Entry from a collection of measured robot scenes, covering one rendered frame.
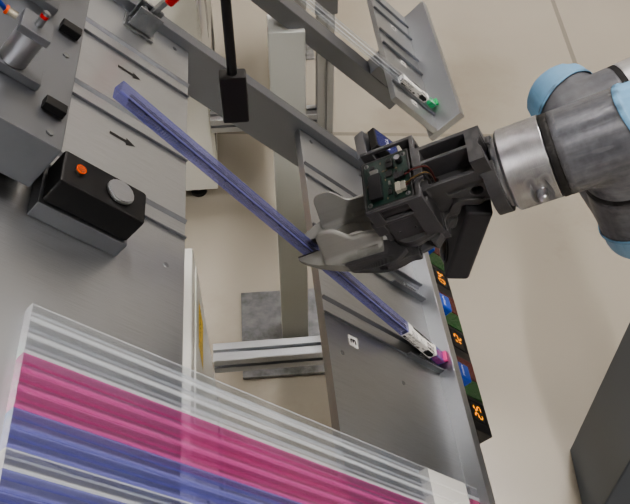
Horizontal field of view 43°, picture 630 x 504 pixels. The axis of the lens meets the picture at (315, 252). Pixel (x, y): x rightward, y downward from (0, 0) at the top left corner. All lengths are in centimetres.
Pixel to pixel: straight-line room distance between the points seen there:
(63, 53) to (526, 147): 39
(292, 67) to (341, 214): 60
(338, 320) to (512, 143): 28
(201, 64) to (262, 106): 10
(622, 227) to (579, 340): 122
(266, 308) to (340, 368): 113
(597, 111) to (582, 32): 234
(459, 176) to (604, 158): 12
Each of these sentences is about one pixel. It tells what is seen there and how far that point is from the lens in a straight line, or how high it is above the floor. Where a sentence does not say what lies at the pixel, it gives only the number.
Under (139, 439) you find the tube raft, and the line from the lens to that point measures 58.
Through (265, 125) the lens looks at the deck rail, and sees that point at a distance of 105.
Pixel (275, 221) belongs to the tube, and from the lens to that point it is 75.
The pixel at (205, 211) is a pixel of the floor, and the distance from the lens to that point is 219.
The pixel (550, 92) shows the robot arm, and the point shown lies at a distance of 87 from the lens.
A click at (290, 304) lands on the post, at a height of 14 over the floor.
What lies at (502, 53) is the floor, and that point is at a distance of 285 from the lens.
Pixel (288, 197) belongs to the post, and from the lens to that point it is 153.
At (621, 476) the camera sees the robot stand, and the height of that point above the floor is 23.
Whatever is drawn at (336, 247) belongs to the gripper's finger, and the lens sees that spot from 75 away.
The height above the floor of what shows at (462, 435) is 73.
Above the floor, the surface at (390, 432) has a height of 80.
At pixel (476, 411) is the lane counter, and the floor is 66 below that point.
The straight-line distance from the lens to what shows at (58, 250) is 65.
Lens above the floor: 150
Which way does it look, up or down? 47 degrees down
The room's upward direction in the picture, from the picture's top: straight up
